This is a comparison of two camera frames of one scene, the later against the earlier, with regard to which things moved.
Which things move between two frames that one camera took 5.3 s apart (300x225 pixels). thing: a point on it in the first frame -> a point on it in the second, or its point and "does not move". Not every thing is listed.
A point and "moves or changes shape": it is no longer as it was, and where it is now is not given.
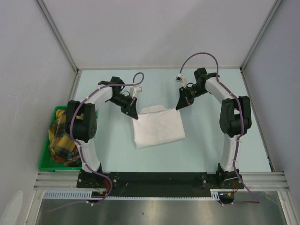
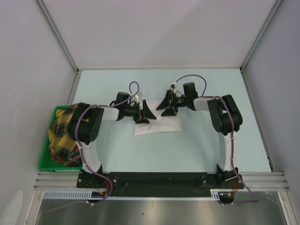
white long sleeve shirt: (156, 125) moves or changes shape
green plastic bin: (46, 162) does not move
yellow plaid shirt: (62, 147) does not move
